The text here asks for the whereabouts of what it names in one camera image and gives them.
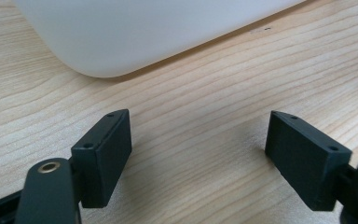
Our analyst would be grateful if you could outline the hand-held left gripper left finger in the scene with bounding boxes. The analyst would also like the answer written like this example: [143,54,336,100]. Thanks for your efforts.
[70,108,133,209]

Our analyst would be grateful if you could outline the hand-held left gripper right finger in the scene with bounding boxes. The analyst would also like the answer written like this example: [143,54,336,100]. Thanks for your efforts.
[264,110,353,213]

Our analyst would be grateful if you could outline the white plastic bin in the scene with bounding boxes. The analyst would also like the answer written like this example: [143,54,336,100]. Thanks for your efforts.
[12,0,307,78]

